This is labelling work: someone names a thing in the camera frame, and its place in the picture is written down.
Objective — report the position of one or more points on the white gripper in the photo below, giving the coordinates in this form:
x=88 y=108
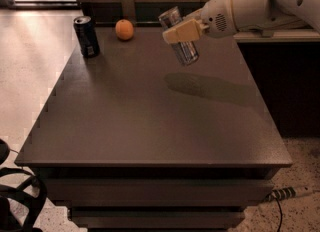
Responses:
x=216 y=16

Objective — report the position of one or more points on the silver redbull can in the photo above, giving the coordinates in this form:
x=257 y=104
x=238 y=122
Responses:
x=185 y=52

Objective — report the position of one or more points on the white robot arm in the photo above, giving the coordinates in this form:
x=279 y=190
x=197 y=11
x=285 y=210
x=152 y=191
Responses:
x=273 y=14

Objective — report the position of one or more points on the dark soda can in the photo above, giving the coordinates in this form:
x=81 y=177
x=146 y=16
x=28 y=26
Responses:
x=85 y=31

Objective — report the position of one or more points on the orange fruit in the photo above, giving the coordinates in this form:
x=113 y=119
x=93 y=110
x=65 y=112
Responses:
x=124 y=29

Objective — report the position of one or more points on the dark drawer cabinet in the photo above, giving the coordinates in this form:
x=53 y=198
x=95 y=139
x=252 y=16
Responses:
x=132 y=140

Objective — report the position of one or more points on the striped power strip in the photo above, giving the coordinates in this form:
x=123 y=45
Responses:
x=288 y=193

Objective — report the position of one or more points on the black chair base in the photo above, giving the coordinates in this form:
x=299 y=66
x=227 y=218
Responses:
x=31 y=193

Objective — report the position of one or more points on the left metal wall bracket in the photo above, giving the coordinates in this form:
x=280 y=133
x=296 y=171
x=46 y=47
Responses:
x=128 y=10

